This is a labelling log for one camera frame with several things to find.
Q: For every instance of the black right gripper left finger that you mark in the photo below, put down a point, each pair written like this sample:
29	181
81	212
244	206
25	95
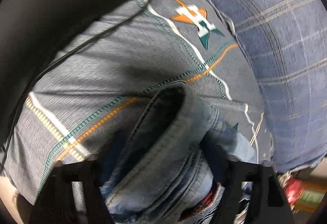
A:
71	192

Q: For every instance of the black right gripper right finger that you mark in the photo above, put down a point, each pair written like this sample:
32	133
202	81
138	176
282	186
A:
267	201

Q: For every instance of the light blue denim pants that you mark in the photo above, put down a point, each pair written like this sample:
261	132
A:
170	169

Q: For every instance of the red and white clothes pile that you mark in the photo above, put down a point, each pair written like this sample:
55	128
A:
301	195

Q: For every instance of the grey star-patterned bed sheet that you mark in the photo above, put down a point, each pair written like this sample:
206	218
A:
78	107

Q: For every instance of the blue plaid pillow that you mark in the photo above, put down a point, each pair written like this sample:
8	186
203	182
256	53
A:
285	41

